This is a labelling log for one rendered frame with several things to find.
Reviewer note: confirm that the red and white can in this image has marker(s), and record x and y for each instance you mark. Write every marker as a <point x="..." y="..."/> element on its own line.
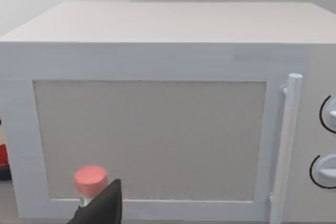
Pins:
<point x="3" y="153"/>

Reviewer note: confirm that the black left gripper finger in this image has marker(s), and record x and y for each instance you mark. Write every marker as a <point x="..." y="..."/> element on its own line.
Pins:
<point x="105" y="205"/>

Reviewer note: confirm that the pale microwave door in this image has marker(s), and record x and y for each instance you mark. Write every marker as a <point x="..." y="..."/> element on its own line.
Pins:
<point x="149" y="140"/>

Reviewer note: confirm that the pale microwave oven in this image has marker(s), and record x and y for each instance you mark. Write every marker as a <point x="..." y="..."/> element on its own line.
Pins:
<point x="168" y="51"/>

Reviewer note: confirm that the bottle with red cap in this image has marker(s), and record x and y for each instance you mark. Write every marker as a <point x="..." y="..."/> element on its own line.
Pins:
<point x="90" y="180"/>

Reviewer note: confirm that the pale microwave knob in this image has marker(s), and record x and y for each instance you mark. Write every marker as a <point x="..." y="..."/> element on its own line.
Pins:
<point x="325" y="172"/>
<point x="331" y="115"/>

